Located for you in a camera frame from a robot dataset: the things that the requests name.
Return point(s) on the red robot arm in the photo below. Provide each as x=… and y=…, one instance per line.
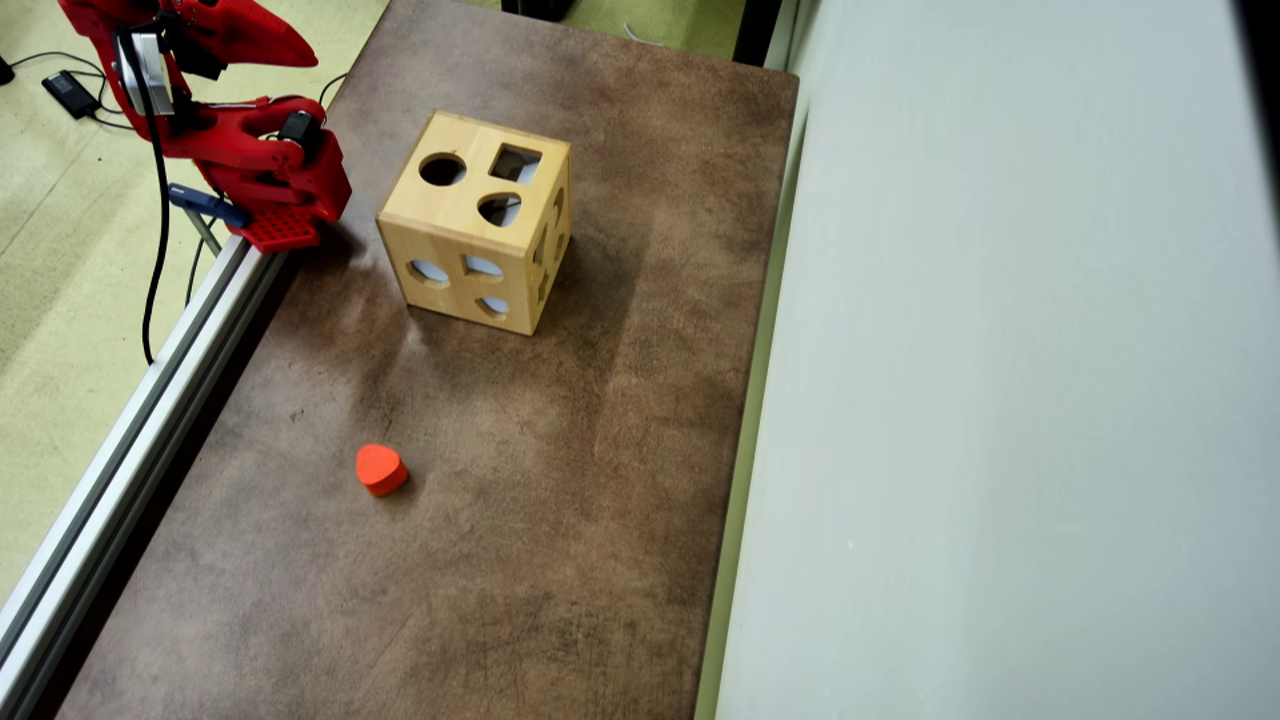
x=230, y=140

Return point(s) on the wooden shape sorter box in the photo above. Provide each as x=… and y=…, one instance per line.
x=450, y=215

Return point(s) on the black box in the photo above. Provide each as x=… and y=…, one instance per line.
x=538, y=8

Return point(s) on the blue clamp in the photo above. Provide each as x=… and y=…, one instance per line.
x=205, y=202

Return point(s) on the black power adapter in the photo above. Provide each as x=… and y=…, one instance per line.
x=70, y=93

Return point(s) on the orange rounded triangle block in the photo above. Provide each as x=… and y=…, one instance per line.
x=380, y=468

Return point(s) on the white partition panel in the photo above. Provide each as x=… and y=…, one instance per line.
x=1000, y=400

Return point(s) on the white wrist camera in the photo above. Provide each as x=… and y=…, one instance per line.
x=150, y=75

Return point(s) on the aluminium profile rail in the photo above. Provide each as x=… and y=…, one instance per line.
x=125, y=475

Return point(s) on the dark vertical post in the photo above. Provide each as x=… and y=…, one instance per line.
x=757, y=30

